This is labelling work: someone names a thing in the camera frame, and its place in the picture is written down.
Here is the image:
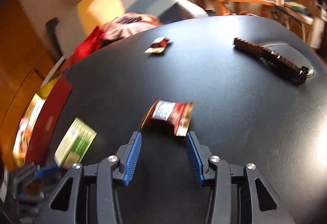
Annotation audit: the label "green white small box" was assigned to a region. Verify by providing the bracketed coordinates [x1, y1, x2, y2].
[54, 118, 97, 169]

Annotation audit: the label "red chocolate candy packet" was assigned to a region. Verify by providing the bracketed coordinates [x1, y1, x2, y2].
[140, 100, 194, 137]

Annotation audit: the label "brown toy brick train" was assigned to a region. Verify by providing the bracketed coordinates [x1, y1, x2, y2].
[233, 38, 309, 85]

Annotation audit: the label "red gold storage box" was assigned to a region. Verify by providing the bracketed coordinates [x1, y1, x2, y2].
[13, 75, 73, 167]

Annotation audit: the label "red cloth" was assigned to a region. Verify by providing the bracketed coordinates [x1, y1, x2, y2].
[60, 26, 105, 72]

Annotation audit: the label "pink cloth on chair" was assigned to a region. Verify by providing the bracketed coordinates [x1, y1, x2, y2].
[100, 13, 162, 41]

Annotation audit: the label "purple beads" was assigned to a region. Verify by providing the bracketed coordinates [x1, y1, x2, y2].
[119, 16, 142, 24]

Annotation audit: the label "yellow grey armchair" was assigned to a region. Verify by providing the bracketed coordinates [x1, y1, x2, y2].
[45, 0, 208, 58]

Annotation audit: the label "folding chair with clothes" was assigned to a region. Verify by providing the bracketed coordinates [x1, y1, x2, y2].
[272, 1, 314, 42]

